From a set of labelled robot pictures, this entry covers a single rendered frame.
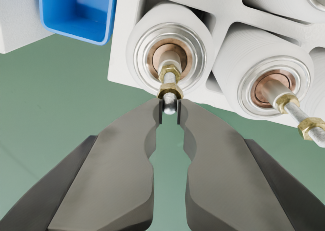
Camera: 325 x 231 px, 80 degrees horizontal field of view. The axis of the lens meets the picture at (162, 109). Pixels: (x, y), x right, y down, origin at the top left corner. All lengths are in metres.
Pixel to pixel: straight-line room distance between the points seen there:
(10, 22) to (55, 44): 0.18
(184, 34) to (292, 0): 0.10
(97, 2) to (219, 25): 0.28
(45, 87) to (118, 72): 0.33
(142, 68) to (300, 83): 0.17
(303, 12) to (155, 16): 0.14
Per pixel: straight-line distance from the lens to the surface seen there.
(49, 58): 0.55
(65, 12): 0.45
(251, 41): 0.26
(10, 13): 0.37
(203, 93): 0.31
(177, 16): 0.20
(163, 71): 0.17
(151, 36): 0.20
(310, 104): 0.31
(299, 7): 0.24
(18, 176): 0.90
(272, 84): 0.24
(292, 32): 0.32
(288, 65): 0.24
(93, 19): 0.48
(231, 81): 0.23
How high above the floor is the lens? 0.45
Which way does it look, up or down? 58 degrees down
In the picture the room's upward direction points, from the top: 177 degrees counter-clockwise
